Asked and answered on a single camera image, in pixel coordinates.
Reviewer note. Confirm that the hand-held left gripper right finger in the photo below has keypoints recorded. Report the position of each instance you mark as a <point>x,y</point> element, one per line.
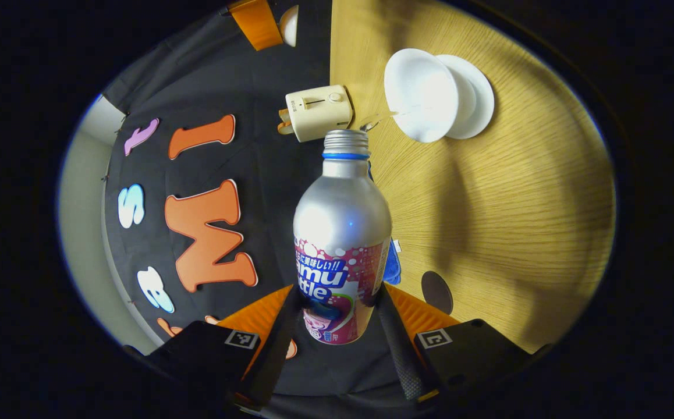
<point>401,355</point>

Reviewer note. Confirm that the toast slice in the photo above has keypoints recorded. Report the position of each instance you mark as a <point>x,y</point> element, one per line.
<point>284,128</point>
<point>284,115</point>

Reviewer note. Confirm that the blue towel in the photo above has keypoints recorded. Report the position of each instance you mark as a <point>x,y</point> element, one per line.
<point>393,265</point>

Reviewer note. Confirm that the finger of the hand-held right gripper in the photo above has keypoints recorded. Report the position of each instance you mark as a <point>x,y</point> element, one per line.
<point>255,23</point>

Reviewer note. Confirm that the white teacup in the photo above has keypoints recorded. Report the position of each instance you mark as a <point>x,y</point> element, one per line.
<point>418,93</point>

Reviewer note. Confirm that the white saucer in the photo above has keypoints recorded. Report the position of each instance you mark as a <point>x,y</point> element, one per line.
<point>476,96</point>

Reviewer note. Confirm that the black backdrop cloth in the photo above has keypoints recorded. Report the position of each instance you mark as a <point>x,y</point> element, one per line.
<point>226,75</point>

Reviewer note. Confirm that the dark round coaster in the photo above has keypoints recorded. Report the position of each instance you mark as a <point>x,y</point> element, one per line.
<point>437,292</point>

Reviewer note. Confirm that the silver water bottle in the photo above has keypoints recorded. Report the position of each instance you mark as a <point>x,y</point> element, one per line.
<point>343,221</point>

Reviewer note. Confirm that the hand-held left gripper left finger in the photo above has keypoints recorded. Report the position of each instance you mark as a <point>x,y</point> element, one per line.
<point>273,349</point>

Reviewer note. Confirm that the white toaster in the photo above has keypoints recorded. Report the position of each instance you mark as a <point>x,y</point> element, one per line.
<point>319,113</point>

